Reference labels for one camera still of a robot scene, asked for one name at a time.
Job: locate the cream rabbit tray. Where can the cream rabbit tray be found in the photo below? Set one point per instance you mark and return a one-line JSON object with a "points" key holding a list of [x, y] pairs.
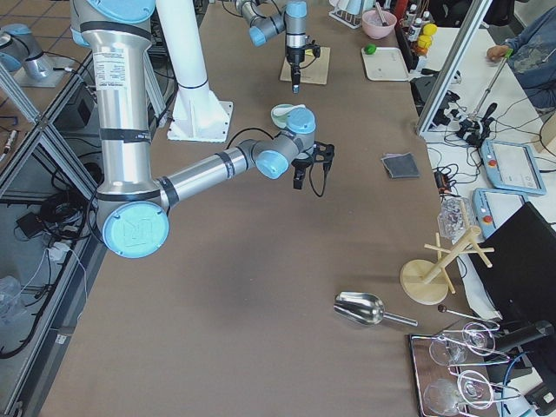
{"points": [[386, 64]]}

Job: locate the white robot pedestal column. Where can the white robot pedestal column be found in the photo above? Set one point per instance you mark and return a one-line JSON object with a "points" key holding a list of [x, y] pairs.
{"points": [[183, 42]]}

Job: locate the grey folded cloth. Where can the grey folded cloth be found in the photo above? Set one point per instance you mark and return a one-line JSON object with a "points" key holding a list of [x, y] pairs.
{"points": [[400, 166]]}

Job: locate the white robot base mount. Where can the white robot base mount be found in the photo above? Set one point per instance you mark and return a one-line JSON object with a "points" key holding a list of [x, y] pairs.
{"points": [[200, 117]]}

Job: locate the seated person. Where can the seated person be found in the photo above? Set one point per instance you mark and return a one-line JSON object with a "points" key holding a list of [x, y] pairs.
{"points": [[533, 59]]}

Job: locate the green lime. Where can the green lime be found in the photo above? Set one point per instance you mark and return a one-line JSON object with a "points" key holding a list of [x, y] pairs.
{"points": [[370, 49]]}

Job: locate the shiny metal scoop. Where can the shiny metal scoop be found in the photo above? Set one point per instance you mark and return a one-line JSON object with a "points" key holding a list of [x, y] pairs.
{"points": [[366, 309]]}

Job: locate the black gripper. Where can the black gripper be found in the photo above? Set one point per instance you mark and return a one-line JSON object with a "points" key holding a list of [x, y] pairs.
{"points": [[301, 164], [294, 57]]}

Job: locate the white wire dish rack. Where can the white wire dish rack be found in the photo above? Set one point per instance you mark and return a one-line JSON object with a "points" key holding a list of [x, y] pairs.
{"points": [[348, 12]]}

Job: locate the wooden cutting board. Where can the wooden cutting board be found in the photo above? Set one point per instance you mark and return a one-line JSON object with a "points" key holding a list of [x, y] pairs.
{"points": [[314, 70]]}

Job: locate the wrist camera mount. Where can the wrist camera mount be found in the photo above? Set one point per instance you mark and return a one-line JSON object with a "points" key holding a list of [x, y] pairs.
{"points": [[323, 154], [312, 49]]}

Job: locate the wooden stand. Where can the wooden stand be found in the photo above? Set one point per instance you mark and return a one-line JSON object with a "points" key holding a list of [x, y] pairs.
{"points": [[428, 283]]}

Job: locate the pink bowl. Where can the pink bowl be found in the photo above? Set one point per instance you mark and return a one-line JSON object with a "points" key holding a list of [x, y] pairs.
{"points": [[372, 24]]}

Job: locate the clear plastic container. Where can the clear plastic container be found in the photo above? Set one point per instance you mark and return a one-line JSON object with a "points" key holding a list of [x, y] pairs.
{"points": [[455, 217]]}

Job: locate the light green bowl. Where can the light green bowl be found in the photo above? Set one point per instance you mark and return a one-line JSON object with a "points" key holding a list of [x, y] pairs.
{"points": [[279, 113]]}

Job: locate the black monitor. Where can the black monitor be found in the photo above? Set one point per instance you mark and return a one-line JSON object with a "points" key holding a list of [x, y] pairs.
{"points": [[521, 282]]}

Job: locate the aluminium frame post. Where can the aluminium frame post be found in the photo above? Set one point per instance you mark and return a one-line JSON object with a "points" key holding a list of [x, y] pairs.
{"points": [[471, 23]]}

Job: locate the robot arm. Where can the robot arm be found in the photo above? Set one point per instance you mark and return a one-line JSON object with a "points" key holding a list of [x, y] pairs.
{"points": [[133, 207], [290, 20]]}

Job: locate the wine glass rack tray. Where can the wine glass rack tray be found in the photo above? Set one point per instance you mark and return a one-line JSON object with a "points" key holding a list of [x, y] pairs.
{"points": [[456, 377]]}

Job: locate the lower wine glass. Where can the lower wine glass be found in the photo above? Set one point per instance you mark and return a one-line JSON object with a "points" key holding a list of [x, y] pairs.
{"points": [[451, 398]]}

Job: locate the yellow toy fruit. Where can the yellow toy fruit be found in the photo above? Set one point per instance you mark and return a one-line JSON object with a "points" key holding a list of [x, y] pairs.
{"points": [[425, 38]]}

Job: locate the upper wine glass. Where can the upper wine glass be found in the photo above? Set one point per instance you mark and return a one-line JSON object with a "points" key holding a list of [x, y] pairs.
{"points": [[452, 346]]}

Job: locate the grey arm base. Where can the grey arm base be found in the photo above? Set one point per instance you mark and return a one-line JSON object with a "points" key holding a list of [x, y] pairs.
{"points": [[22, 55]]}

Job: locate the far teach pendant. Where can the far teach pendant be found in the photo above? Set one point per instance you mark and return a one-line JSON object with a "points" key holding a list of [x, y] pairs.
{"points": [[511, 166]]}

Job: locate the near teach pendant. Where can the near teach pendant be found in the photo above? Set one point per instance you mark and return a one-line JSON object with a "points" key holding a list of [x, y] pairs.
{"points": [[493, 207]]}

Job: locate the teach pendant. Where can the teach pendant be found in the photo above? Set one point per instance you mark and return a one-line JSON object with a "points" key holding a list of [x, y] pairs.
{"points": [[493, 207], [511, 166]]}

